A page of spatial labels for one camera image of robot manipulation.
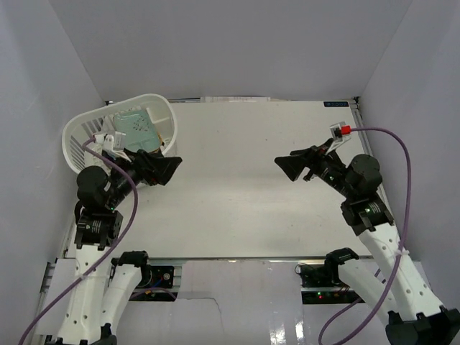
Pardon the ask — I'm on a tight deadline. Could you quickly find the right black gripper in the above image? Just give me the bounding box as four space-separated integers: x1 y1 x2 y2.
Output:
275 139 356 200

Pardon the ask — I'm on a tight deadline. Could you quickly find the light green rectangular plate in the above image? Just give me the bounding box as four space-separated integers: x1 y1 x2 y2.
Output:
113 109 161 152

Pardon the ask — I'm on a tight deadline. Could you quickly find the orange woven round plate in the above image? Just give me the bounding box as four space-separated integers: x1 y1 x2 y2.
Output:
152 134 165 153

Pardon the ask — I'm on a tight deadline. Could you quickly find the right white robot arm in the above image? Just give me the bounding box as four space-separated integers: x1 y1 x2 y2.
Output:
275 144 459 344

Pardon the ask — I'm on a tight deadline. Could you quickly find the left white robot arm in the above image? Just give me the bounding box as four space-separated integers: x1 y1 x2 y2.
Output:
50 149 182 344

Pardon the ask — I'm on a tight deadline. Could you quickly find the white plastic dish bin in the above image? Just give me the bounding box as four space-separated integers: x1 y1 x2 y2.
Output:
62 93 178 173

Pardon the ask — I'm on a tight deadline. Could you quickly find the blue label sticker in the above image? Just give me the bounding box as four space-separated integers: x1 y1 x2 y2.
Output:
323 101 349 108

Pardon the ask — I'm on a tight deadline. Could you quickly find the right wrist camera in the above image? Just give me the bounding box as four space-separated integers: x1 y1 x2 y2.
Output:
327 121 351 153

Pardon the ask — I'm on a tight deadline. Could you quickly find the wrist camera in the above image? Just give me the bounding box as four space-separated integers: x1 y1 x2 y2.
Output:
327 121 351 153
93 131 131 162

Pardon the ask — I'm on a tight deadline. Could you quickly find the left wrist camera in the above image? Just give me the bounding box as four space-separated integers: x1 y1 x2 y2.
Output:
93 131 131 162

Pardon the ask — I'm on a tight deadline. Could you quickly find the aluminium frame rail right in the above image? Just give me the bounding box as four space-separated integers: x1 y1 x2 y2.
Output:
351 96 409 258

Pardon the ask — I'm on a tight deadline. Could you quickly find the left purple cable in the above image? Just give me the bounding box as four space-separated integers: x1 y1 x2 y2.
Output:
18 139 177 345

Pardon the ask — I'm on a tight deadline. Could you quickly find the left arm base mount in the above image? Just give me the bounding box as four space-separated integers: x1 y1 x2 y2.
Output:
130 265 182 302

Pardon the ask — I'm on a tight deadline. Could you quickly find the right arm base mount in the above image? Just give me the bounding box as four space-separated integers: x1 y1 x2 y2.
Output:
295 263 362 305

